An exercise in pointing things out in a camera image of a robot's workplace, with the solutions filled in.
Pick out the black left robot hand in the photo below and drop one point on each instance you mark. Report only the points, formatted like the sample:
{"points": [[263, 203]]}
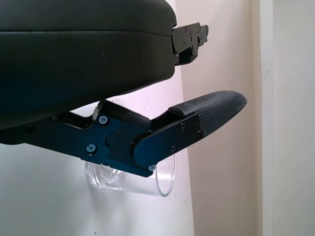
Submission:
{"points": [[73, 61]]}

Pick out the clear plastic cup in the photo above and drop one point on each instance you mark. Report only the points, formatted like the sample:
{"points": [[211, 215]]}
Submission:
{"points": [[168, 182]]}

